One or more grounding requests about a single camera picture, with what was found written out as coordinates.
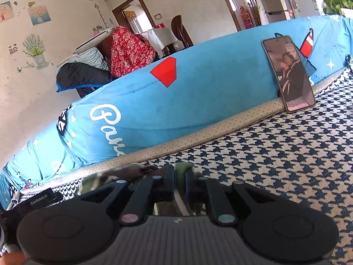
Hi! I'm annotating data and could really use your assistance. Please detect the square picture wall sticker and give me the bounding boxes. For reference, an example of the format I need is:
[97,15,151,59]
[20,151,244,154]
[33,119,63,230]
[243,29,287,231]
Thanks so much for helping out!
[28,1,51,26]
[0,1,15,23]

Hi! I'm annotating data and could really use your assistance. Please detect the green brown striped sweater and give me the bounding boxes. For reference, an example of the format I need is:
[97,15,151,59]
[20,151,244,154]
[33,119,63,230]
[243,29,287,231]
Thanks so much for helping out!
[76,163,199,216]

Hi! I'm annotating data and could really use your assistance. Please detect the smartphone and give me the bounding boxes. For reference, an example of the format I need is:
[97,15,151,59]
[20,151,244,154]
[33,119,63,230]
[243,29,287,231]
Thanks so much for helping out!
[261,35,316,114]

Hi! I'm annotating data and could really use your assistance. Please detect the lavender pot wall sticker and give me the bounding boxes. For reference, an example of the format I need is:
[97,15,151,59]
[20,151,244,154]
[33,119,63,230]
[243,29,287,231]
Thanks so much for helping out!
[17,34,54,74]

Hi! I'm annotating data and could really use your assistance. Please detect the white chest freezer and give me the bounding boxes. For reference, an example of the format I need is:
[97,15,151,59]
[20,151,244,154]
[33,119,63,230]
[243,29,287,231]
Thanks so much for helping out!
[287,0,329,20]

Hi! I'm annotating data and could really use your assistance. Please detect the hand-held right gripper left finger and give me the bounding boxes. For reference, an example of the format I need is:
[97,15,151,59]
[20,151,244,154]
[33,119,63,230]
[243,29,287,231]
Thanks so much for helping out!
[79,165,176,226]

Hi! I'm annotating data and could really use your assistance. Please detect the table with white tablecloth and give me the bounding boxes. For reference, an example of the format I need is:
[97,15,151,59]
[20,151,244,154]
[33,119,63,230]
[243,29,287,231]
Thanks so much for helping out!
[141,27,180,52]

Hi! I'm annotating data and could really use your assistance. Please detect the red floral garment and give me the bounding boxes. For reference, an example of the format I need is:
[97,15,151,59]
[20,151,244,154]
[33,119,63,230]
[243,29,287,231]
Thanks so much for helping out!
[110,25,157,78]

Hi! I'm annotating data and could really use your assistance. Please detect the light green pillow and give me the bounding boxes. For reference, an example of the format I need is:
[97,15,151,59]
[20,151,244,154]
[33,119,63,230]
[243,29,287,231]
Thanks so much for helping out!
[57,47,109,72]

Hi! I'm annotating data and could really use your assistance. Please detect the height chart wall sticker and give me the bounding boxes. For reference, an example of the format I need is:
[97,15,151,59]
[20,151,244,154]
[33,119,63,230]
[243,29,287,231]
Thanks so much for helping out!
[93,3,109,31]

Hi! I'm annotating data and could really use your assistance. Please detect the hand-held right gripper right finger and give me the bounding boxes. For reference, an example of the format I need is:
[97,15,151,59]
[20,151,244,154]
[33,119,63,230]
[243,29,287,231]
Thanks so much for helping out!
[185,169,278,226]

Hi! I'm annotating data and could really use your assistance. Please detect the pink storage shelf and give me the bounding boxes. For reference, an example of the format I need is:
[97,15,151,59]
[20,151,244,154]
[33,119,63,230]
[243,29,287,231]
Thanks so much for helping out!
[239,6,254,29]

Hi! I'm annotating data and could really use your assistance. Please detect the dark jacket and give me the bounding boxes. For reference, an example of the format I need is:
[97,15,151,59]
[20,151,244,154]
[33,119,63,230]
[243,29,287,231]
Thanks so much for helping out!
[56,62,113,93]

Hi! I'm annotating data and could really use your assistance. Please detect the white flat board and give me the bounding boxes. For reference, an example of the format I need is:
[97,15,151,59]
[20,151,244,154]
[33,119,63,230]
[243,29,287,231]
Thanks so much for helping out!
[74,28,115,54]

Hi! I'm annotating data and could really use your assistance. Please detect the wooden door frame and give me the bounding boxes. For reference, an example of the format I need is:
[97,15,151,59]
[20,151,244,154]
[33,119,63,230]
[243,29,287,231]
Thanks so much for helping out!
[214,0,262,32]
[112,0,158,34]

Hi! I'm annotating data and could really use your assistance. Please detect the blue printed sofa cover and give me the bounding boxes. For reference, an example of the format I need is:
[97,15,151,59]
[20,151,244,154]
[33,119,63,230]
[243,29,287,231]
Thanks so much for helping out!
[0,15,353,196]

